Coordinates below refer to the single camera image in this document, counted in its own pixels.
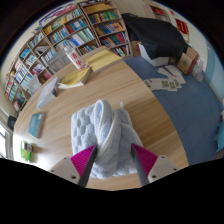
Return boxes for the red wall banner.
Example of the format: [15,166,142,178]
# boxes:
[174,18,190,36]

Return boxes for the white bottle with red print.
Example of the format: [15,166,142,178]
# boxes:
[66,49,87,70]

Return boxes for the papers on floor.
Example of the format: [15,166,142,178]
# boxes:
[143,64,187,93]

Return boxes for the large yellow book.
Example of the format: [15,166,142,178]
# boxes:
[81,49,124,74]

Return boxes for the open yellow book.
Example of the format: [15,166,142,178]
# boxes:
[58,66,92,90]

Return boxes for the wide wooden bookshelf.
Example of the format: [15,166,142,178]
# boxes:
[3,4,101,113]

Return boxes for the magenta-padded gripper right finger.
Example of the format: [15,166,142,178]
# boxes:
[130,143,179,187]

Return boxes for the tall wooden bookshelf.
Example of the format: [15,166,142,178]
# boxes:
[78,1,133,58]

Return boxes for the white box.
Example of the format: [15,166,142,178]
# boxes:
[137,42,171,68]

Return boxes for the dark chair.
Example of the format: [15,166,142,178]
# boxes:
[6,114,18,132]

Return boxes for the grey-blue book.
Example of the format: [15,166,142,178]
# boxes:
[36,76,61,110]

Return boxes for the small dark can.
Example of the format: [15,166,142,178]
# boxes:
[23,142,34,154]

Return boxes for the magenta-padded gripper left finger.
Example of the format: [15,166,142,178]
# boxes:
[48,143,98,188]

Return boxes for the light blue quilted towel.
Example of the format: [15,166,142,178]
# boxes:
[69,98,145,180]

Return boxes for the small wall shelf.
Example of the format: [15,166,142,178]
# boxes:
[146,3,171,21]

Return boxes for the green bag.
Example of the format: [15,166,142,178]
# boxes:
[19,139,34,163]

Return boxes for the cardboard box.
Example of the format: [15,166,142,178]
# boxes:
[176,46,200,76]

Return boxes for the grey mesh chair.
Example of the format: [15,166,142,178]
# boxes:
[46,49,73,73]

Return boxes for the teal book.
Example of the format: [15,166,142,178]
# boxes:
[27,112,45,139]

